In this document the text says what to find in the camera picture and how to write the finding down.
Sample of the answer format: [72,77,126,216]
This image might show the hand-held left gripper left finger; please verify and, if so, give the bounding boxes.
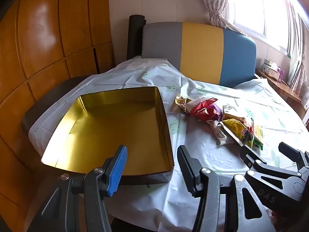
[29,145,128,232]

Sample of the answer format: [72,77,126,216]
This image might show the red and white snack packet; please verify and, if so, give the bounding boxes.
[185,98,219,122]

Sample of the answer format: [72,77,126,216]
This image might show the gold wrapped snack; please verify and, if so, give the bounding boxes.
[174,95,194,107]

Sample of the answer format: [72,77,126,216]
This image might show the white tablecloth green cloud print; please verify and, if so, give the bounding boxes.
[28,56,306,225]

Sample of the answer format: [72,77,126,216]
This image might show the wooden side table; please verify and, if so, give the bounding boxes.
[256,70,302,102]

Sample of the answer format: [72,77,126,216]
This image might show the dark rolled mat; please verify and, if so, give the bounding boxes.
[127,14,146,61]

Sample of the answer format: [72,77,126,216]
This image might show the white tissue box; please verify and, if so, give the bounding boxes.
[263,59,278,74]

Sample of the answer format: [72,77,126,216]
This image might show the window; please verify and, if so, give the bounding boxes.
[228,0,305,56]

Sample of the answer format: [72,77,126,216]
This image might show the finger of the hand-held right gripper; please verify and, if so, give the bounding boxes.
[240,144,309,213]
[278,142,309,177]

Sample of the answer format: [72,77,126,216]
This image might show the purple snack packet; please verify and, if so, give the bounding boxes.
[210,103,222,120]

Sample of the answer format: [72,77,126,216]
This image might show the yellow snack packet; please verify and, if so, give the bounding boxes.
[221,118,254,148]

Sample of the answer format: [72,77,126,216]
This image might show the patterned beige box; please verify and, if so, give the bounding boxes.
[268,69,282,81]

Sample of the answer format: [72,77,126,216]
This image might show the beige rice cake packet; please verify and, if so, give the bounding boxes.
[222,105,247,122]

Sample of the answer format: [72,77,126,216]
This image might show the wooden wardrobe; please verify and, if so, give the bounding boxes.
[0,0,115,232]

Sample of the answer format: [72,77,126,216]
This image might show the gold tin box maroon sides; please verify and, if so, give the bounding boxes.
[41,86,175,186]

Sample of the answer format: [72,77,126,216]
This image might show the grey yellow blue chair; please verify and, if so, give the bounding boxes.
[141,22,257,89]

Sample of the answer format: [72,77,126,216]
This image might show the patterned curtain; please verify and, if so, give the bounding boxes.
[288,60,309,97]
[201,0,247,35]

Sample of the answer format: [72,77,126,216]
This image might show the green yellow cracker packet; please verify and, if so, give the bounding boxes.
[252,123,264,151]

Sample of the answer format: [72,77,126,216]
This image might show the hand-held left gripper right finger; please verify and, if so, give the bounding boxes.
[177,145,277,232]

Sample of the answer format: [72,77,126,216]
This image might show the white snack packet beige print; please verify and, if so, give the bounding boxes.
[210,121,236,146]

